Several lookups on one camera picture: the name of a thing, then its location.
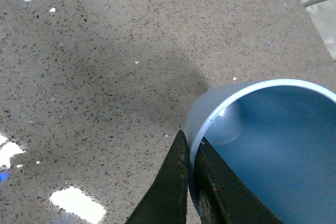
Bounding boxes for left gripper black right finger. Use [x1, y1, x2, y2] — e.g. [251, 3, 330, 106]
[194, 138, 282, 223]

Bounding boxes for light blue plastic cup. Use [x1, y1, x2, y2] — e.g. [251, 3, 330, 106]
[185, 79, 335, 223]

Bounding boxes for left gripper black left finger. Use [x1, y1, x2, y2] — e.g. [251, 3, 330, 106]
[126, 130, 189, 224]

